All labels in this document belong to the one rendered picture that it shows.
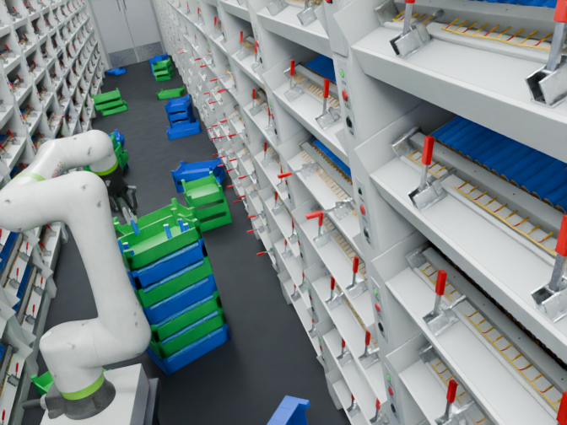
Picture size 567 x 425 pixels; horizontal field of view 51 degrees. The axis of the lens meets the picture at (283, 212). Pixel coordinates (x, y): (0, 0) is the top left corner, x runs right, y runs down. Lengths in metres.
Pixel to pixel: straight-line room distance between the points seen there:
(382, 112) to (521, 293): 0.40
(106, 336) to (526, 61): 1.34
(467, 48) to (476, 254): 0.22
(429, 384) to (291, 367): 1.28
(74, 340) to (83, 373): 0.10
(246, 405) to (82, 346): 0.74
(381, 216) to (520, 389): 0.34
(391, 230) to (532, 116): 0.52
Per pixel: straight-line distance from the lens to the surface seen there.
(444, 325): 0.90
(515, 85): 0.55
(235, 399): 2.26
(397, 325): 1.09
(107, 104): 7.25
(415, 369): 1.13
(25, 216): 1.62
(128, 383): 1.88
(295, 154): 1.64
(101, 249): 1.61
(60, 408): 1.87
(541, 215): 0.66
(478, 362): 0.84
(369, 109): 0.91
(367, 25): 0.88
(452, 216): 0.76
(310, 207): 1.70
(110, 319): 1.66
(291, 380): 2.27
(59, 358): 1.73
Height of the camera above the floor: 1.45
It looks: 24 degrees down
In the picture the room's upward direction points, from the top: 12 degrees counter-clockwise
